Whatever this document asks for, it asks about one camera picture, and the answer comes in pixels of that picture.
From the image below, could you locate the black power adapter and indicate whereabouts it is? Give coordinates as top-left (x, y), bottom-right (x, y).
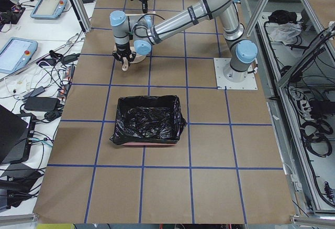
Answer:
top-left (24, 96), bottom-right (60, 112)

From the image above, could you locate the teach pendant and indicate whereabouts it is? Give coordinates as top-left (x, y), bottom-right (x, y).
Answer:
top-left (30, 0), bottom-right (68, 19)
top-left (1, 37), bottom-right (38, 74)

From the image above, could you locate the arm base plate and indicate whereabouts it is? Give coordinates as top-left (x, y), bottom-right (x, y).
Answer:
top-left (214, 58), bottom-right (258, 90)

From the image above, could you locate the aluminium frame post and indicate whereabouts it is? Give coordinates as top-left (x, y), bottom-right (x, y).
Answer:
top-left (70, 0), bottom-right (92, 33)

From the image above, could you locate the upper teach pendant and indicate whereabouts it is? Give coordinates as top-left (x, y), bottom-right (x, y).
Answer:
top-left (30, 0), bottom-right (68, 19)

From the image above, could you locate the crumpled white cloth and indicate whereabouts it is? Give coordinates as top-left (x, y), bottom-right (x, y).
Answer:
top-left (269, 23), bottom-right (302, 45)

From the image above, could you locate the black computer box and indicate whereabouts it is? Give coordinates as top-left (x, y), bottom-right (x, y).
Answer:
top-left (1, 106), bottom-right (37, 165)

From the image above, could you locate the black trash bag bin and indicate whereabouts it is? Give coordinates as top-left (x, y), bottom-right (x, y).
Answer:
top-left (109, 95), bottom-right (186, 146)

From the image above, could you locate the lower teach pendant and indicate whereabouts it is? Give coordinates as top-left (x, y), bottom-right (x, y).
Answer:
top-left (1, 37), bottom-right (38, 74)

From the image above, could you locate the white plastic dustpan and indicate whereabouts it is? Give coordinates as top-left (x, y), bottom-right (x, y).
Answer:
top-left (109, 10), bottom-right (155, 71)

